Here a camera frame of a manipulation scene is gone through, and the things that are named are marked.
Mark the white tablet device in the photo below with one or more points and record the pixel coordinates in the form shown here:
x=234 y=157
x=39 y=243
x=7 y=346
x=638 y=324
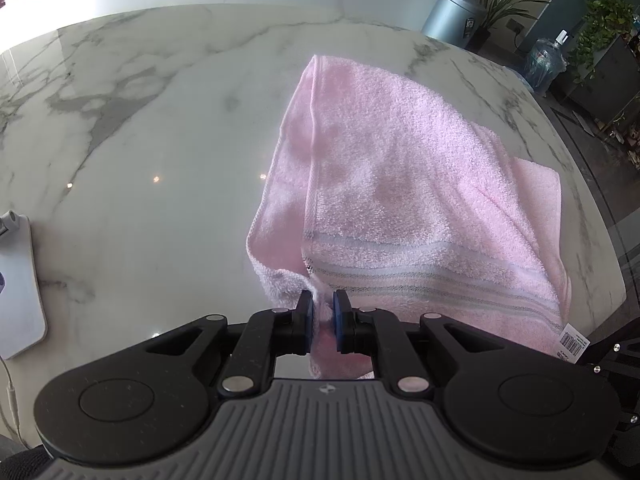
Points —
x=22 y=320

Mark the potted green plant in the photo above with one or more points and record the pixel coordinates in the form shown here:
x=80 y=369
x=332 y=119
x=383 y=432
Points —
x=497 y=10

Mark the pink towel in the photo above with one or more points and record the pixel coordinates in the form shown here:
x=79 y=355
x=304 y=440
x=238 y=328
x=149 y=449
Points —
x=380 y=187

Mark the grey metal trash can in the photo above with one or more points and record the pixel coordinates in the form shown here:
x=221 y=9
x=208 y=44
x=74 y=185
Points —
x=454 y=21

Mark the blue water jug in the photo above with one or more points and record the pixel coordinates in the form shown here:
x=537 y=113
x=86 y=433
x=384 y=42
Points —
x=544 y=62

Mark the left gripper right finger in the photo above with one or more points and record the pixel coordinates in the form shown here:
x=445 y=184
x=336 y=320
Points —
x=379 y=334

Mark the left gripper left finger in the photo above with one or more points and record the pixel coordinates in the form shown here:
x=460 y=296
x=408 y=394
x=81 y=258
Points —
x=266 y=336

